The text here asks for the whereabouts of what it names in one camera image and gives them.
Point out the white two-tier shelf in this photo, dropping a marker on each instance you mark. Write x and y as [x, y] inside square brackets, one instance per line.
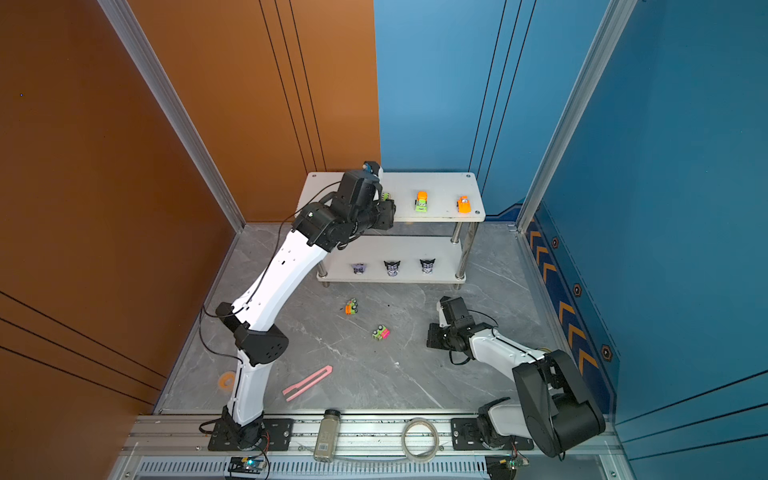
[435, 224]

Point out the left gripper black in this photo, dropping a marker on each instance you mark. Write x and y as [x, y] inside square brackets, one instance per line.
[386, 210]

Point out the orange green toy truck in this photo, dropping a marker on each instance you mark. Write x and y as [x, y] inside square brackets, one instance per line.
[421, 202]

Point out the black purple robot toy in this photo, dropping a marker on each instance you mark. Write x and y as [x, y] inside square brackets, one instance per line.
[427, 265]

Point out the left circuit board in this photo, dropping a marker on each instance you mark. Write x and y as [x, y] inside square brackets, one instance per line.
[248, 466]

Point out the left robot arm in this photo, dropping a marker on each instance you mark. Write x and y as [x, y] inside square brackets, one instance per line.
[332, 222]

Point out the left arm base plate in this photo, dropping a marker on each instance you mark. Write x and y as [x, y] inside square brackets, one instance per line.
[269, 435]

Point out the circuit board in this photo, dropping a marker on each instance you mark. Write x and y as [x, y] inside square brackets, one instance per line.
[248, 466]
[505, 467]

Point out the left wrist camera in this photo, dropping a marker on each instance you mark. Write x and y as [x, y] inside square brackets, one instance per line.
[373, 168]

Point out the right circuit board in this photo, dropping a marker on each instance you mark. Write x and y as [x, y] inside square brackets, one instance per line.
[505, 467]

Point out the orange green toy car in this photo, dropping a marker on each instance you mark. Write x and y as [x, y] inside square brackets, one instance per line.
[351, 307]

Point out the clear plastic bottle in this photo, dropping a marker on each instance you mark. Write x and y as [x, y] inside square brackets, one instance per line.
[327, 436]

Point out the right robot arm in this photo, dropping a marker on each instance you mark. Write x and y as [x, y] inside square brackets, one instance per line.
[554, 408]

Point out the orange tape roll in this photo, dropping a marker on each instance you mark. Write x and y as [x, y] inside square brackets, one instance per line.
[226, 381]

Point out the purple toy figure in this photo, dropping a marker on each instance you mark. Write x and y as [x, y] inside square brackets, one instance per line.
[359, 268]

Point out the pink plastic tongs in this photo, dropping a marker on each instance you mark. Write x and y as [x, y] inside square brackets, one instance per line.
[298, 389]

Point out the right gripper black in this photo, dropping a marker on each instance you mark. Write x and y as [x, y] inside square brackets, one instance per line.
[433, 336]

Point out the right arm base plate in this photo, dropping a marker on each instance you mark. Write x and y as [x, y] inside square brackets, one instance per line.
[468, 433]

